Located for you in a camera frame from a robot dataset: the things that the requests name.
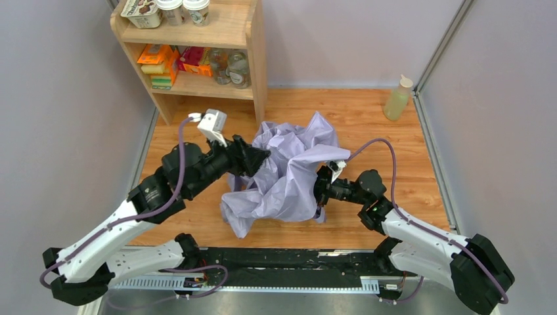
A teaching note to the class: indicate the wooden shelf unit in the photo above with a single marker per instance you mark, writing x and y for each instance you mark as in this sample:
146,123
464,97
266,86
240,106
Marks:
172,61

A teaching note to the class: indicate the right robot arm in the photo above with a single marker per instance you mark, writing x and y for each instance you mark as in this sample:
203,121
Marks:
471,267

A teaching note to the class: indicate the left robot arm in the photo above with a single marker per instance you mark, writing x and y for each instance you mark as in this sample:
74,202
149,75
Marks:
85,270

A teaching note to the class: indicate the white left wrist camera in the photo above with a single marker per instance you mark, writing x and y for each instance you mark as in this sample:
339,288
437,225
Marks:
211,124

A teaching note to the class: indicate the white yogurt cup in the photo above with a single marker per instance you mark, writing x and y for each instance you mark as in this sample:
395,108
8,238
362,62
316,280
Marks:
172,10

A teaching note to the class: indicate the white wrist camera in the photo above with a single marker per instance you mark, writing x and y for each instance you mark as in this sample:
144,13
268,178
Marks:
211,124
336,166

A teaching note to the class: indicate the white lidded cup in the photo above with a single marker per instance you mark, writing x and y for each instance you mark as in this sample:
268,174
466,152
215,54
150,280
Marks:
198,10

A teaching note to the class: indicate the clear glass jar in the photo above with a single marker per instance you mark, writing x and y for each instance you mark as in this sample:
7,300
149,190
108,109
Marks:
218,61

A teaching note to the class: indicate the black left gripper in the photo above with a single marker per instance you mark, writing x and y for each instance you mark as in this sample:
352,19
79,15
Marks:
240,151

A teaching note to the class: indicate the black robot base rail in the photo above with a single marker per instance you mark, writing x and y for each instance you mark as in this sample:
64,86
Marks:
292,268

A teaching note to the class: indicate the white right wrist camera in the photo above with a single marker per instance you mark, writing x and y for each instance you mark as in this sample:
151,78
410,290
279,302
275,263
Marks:
336,166

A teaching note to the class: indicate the chocolate yogurt tub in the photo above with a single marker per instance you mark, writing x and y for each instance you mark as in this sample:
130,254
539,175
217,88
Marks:
143,14

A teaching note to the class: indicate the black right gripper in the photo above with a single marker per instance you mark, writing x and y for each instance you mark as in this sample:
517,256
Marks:
322,186

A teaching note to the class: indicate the lavender folding umbrella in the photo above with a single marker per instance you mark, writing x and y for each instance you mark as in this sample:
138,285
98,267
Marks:
282,188

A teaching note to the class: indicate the labelled glass jar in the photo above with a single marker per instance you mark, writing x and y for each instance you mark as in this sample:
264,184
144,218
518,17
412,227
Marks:
238,67

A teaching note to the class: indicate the green liquid squeeze bottle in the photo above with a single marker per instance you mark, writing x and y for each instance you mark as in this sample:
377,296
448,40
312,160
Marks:
398,99

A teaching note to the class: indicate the orange snack box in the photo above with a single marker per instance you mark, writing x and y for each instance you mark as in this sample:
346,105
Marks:
155,54

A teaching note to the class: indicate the yellow green sponge stack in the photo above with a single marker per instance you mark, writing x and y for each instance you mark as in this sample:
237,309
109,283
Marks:
162,75

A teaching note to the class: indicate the red snack package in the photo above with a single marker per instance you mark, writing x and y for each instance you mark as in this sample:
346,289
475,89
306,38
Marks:
195,60

